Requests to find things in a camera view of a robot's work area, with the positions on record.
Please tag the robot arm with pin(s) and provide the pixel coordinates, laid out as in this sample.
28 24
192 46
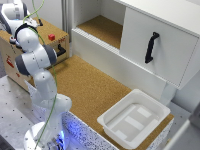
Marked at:
43 86

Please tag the white cabinet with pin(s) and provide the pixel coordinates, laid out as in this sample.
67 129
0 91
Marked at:
100 56

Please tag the white plastic box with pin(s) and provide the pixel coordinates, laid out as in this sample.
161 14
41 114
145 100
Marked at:
133 121

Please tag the wooden drawer box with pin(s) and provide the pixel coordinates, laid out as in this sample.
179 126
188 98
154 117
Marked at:
50 46

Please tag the white sliding door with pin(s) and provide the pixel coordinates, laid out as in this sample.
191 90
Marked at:
173 50

